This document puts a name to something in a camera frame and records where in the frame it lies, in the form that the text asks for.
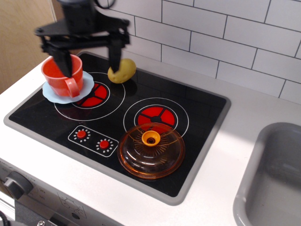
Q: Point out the light blue plate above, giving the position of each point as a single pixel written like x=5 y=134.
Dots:
x=88 y=84

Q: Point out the grey sink basin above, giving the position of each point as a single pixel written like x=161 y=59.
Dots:
x=270 y=191

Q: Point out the red plastic cup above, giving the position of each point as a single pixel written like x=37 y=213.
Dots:
x=60 y=84

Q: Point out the yellow toy potato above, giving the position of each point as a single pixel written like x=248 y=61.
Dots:
x=127 y=69

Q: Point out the orange transparent pot lid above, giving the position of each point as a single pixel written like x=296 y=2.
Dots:
x=152 y=150

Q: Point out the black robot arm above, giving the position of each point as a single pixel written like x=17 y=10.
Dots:
x=75 y=2

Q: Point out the wooden side panel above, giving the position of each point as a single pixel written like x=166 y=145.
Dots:
x=20 y=48

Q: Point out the black toy stove top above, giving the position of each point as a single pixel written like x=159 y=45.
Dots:
x=91 y=129

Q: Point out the grey oven front panel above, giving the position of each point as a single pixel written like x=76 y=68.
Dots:
x=53 y=205

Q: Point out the grey oven knob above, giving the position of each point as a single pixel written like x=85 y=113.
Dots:
x=17 y=185

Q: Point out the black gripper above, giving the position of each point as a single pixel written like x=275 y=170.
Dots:
x=83 y=26

